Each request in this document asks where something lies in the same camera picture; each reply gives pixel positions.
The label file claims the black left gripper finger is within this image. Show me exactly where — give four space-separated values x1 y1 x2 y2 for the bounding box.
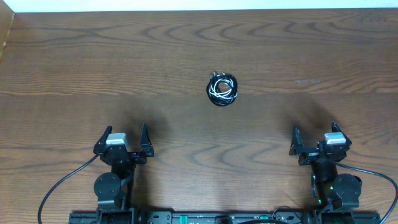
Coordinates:
93 126 113 154
139 124 154 157

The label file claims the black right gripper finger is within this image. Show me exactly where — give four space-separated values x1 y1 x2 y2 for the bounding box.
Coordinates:
289 126 303 156
330 121 352 146

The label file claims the black usb cable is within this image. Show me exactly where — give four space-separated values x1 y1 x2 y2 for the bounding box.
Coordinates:
206 72 239 108

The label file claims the white usb cable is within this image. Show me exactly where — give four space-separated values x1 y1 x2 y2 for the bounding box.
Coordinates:
208 76 236 100

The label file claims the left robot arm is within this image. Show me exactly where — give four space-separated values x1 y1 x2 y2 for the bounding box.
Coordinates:
93 124 154 211

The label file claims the cardboard side panel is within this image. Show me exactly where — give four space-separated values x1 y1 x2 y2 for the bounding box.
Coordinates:
0 0 15 57

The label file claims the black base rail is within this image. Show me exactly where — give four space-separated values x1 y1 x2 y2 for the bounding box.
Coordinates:
68 207 381 224

